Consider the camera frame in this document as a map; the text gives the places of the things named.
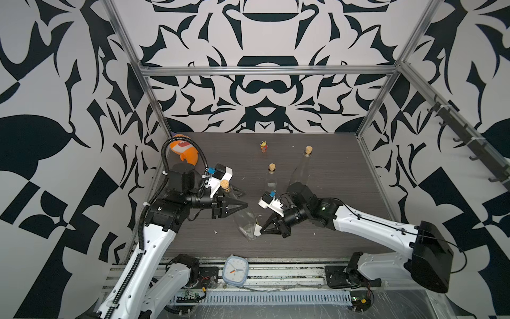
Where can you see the clear glass bottle with cork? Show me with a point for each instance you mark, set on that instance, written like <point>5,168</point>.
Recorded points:
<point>245,220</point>

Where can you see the light blue alarm clock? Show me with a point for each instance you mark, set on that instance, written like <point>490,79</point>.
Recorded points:
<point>235,271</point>

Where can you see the circuit board with wires left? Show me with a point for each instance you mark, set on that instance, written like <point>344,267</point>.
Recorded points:
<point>191,296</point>

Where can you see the small red yellow toy figure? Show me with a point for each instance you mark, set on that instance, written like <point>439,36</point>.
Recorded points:
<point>263,146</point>

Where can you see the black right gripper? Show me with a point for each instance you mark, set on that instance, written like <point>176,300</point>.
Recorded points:
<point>274,228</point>

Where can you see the tall clear bottle yellow label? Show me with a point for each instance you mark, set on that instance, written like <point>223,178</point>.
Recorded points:
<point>301,173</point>

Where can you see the white slotted cable duct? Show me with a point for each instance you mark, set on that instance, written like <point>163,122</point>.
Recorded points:
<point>267,298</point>

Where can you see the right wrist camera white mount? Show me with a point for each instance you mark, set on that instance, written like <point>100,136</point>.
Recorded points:
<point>270,201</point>

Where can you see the yellow blue bottle label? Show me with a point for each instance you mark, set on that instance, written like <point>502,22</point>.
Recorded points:
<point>257,230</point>

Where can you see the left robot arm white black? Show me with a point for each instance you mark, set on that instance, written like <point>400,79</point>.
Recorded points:
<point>134,295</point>

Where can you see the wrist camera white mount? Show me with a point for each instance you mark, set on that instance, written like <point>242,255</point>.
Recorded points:
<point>214,177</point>
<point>270,201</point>

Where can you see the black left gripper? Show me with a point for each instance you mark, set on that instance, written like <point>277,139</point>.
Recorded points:
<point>218,209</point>

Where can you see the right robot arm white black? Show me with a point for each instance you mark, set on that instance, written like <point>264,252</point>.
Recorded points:
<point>417,252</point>

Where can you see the small clear bottle with cork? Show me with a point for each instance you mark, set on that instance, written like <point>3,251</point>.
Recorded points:
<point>271,180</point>

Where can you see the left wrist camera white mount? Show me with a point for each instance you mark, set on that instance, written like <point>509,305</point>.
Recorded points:
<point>214,177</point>

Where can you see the orange shark plush toy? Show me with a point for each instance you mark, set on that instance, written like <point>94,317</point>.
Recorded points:
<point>186,151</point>

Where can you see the black wall hook rack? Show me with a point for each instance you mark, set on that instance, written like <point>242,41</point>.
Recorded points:
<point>466,135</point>

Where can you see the green circuit board right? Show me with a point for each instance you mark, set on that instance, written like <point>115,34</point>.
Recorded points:
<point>361,301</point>

